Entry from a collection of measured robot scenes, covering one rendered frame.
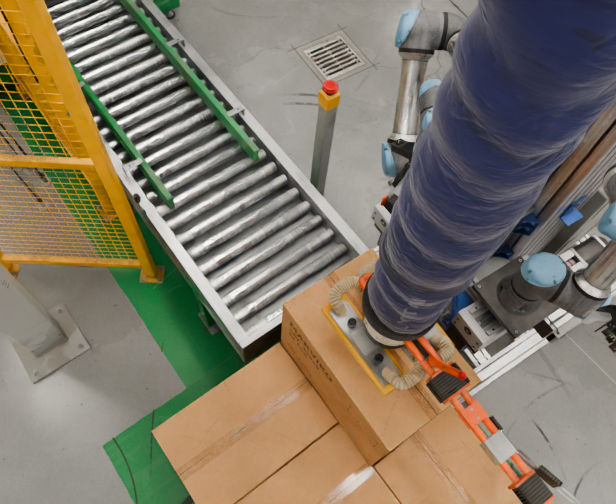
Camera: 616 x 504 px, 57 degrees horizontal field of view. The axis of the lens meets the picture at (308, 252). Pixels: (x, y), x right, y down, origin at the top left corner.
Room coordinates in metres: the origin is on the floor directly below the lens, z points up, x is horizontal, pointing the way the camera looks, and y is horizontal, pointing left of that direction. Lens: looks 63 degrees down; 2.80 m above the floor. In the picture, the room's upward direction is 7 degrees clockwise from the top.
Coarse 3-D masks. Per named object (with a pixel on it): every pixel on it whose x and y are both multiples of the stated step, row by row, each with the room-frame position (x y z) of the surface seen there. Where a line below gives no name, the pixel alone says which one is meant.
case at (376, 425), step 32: (320, 288) 0.81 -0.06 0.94; (288, 320) 0.70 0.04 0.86; (320, 320) 0.69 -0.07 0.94; (320, 352) 0.57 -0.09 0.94; (320, 384) 0.53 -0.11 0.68; (352, 384) 0.48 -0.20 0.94; (416, 384) 0.51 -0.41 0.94; (352, 416) 0.41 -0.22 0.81; (384, 416) 0.39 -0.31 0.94; (416, 416) 0.40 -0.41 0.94; (384, 448) 0.30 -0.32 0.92
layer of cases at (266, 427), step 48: (240, 384) 0.53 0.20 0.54; (288, 384) 0.55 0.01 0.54; (192, 432) 0.32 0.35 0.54; (240, 432) 0.35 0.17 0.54; (288, 432) 0.37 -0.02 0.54; (336, 432) 0.39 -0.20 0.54; (432, 432) 0.44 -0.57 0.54; (192, 480) 0.16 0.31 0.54; (240, 480) 0.18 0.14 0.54; (288, 480) 0.20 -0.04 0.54; (336, 480) 0.22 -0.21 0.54; (384, 480) 0.24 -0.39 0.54; (432, 480) 0.26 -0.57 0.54; (480, 480) 0.29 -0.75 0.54
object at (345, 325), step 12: (348, 300) 0.72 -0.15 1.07; (324, 312) 0.67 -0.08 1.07; (348, 312) 0.68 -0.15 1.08; (336, 324) 0.63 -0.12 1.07; (348, 324) 0.63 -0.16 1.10; (360, 324) 0.64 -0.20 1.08; (348, 336) 0.60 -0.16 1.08; (348, 348) 0.56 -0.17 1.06; (384, 348) 0.57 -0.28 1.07; (360, 360) 0.52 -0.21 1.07; (372, 360) 0.53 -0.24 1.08; (384, 360) 0.53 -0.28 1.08; (372, 372) 0.49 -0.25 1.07; (384, 384) 0.46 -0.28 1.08; (384, 396) 0.43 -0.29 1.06
